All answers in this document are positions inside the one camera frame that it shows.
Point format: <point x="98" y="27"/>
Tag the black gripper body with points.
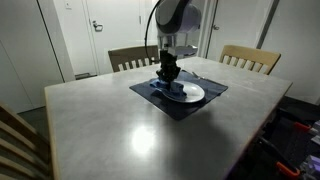
<point x="169" y="68"/>

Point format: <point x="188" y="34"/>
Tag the blue cloth towel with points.
<point x="178" y="90"/>

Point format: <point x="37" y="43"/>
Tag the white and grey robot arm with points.
<point x="176" y="13"/>

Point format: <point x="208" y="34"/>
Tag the white round plate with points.
<point x="195" y="93"/>

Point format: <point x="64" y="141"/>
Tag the dark blue fabric placemat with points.
<point x="150" y="96"/>

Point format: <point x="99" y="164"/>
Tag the dark brown wooden chair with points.
<point x="133" y="53"/>

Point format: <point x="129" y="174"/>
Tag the white door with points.
<point x="116" y="36"/>
<point x="236" y="26"/>

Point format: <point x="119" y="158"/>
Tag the light wooden chair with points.
<point x="250" y="51"/>
<point x="13" y="121"/>

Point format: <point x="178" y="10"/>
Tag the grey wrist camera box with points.
<point x="183" y="50"/>

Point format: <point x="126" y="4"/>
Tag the white wall light switch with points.
<point x="68" y="4"/>

